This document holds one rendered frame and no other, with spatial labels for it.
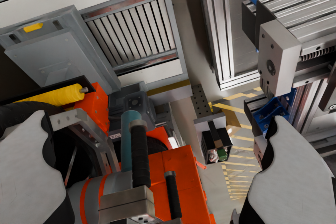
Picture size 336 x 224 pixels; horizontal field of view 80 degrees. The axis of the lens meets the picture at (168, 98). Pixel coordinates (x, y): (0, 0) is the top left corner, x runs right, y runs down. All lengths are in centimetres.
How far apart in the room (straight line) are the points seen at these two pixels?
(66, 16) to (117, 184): 73
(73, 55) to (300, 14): 86
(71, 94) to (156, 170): 59
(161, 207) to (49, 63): 84
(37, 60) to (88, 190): 67
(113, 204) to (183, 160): 70
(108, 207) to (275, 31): 44
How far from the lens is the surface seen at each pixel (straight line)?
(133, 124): 47
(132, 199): 40
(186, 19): 119
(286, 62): 44
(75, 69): 106
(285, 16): 49
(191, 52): 132
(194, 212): 101
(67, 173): 78
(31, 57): 108
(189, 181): 104
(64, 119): 62
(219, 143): 103
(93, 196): 59
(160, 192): 108
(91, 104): 78
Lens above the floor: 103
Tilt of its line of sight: 41 degrees down
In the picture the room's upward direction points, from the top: 168 degrees clockwise
